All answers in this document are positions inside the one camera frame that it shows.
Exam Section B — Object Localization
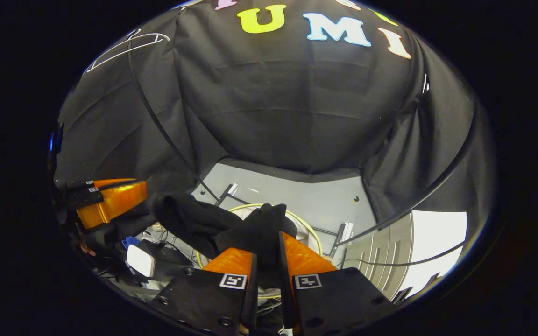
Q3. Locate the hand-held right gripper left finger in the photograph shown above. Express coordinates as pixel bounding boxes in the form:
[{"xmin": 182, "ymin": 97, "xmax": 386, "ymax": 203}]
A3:
[{"xmin": 149, "ymin": 247, "xmax": 259, "ymax": 336}]

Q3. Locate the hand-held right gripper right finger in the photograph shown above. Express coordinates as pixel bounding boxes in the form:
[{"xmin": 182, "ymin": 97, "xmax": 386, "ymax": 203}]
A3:
[{"xmin": 276, "ymin": 231, "xmax": 395, "ymax": 336}]

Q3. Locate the black knit jacket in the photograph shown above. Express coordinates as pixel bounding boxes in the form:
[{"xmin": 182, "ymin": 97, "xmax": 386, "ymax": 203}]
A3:
[{"xmin": 115, "ymin": 192, "xmax": 298, "ymax": 272}]

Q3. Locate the white round laundry hamper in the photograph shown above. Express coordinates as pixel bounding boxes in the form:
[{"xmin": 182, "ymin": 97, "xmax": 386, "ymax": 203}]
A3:
[{"xmin": 196, "ymin": 203, "xmax": 324, "ymax": 300}]

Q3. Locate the white clothes hanger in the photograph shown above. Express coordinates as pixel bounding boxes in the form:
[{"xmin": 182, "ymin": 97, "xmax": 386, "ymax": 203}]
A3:
[{"xmin": 85, "ymin": 29, "xmax": 170, "ymax": 74}]

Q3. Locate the white rounded box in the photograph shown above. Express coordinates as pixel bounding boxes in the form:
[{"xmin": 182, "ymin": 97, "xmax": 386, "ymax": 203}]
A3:
[{"xmin": 126, "ymin": 244, "xmax": 156, "ymax": 279}]

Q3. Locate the grey ribbed panel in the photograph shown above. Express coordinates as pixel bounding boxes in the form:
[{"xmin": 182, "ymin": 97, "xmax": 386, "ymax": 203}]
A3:
[{"xmin": 341, "ymin": 212, "xmax": 414, "ymax": 301}]

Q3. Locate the black backdrop cloth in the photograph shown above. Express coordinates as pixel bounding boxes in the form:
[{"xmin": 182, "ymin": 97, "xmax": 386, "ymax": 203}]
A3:
[{"xmin": 57, "ymin": 0, "xmax": 489, "ymax": 229}]

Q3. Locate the black cable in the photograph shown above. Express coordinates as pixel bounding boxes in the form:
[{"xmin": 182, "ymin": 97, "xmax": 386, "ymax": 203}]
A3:
[{"xmin": 343, "ymin": 242, "xmax": 467, "ymax": 268}]

